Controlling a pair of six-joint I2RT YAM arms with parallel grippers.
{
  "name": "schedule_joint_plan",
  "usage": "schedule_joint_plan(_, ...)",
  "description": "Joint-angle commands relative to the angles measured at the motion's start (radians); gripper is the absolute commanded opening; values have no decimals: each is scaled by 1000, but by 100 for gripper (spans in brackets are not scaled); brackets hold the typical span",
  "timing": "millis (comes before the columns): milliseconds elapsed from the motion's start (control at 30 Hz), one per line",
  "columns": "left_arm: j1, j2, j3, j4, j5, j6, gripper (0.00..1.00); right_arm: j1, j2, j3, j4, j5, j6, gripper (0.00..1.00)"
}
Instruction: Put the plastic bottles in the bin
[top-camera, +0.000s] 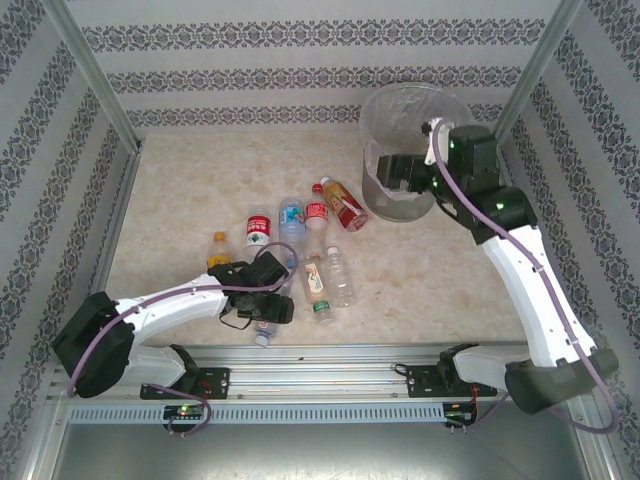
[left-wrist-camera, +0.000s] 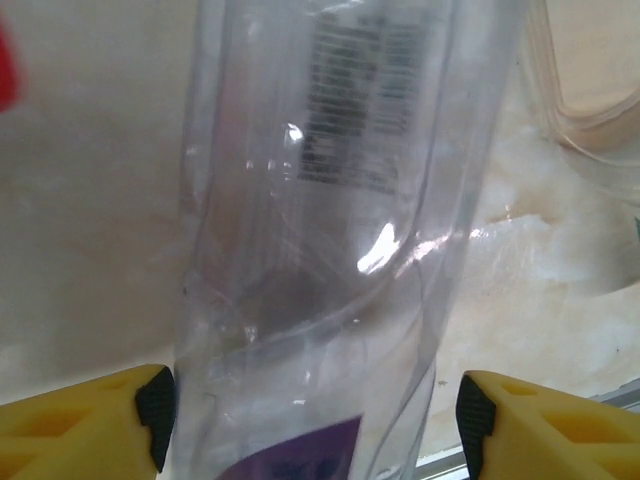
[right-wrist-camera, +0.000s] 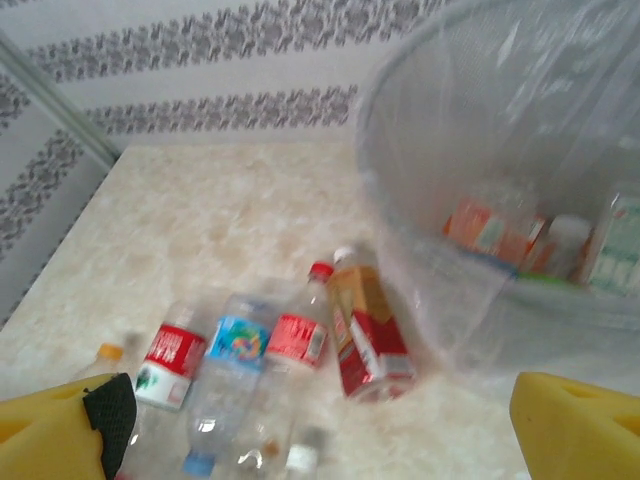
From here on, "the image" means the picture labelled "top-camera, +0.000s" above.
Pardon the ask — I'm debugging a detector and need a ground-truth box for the clear bottle pink label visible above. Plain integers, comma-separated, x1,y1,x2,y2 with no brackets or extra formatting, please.
252,319,282,349

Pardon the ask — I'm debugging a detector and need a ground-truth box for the bottle cream label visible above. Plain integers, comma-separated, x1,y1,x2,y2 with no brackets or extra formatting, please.
301,255,328,305

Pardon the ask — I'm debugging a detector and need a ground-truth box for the orange cap juice bottle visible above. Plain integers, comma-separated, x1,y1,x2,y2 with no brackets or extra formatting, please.
205,231,232,270

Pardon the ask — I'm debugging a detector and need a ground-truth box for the small crushed green label bottle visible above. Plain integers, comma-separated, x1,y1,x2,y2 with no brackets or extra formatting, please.
311,298,336,327

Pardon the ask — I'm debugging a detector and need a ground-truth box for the bottle red green label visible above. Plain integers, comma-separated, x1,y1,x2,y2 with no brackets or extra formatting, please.
244,214,272,250

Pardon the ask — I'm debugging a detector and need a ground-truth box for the clear unlabelled plastic bottle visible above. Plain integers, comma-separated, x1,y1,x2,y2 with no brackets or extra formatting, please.
323,244,358,309

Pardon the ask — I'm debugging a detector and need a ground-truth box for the clear bottle blue white label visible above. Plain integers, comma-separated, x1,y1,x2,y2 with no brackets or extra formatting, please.
277,196,308,269

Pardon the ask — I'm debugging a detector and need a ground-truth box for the red cap red label bottle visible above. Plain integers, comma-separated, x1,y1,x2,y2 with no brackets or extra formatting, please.
305,182,330,262

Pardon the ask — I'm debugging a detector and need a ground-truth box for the amber drink bottle red label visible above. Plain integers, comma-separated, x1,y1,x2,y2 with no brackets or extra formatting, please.
318,175,370,235

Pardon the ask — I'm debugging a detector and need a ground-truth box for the clear plastic trash bin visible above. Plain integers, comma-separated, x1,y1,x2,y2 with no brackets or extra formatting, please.
359,82,476,223

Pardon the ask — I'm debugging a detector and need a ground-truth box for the small circuit board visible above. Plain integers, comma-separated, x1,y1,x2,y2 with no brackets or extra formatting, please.
163,403,207,420
446,401,479,421

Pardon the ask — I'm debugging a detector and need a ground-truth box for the thin black left gripper cable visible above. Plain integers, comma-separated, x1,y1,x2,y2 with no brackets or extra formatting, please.
218,307,254,332

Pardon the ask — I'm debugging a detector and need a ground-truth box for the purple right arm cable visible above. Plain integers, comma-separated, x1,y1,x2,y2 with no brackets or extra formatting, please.
430,119,620,435

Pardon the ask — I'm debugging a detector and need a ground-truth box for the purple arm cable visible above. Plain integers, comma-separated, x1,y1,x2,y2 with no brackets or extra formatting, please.
66,242,300,437
430,119,620,435

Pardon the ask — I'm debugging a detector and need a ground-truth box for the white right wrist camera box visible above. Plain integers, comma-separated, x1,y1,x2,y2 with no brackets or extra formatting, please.
421,116,447,167

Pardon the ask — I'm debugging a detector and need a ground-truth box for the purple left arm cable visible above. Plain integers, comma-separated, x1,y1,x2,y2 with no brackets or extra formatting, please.
66,242,300,437

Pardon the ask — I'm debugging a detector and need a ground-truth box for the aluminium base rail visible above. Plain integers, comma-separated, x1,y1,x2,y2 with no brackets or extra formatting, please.
47,342,591,404

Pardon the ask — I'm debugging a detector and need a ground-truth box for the aluminium frame post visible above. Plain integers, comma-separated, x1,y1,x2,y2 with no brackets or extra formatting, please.
42,0,144,154
487,0,584,146

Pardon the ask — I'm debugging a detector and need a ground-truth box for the grey slotted cable duct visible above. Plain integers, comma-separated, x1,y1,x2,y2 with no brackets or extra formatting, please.
67,403,446,426

